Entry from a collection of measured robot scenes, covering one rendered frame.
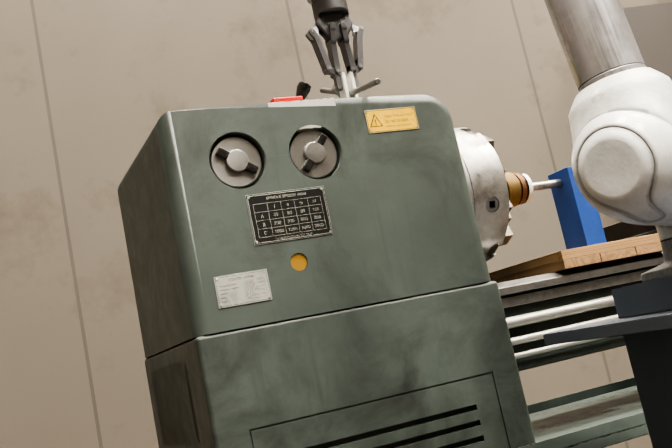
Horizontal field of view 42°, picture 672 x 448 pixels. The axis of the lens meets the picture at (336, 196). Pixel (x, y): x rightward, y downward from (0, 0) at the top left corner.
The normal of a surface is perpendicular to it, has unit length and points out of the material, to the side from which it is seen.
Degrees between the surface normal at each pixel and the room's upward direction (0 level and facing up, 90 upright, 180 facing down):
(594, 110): 77
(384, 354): 90
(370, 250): 90
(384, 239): 90
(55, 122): 90
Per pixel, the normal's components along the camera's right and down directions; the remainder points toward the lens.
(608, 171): -0.62, 0.10
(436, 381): 0.37, -0.24
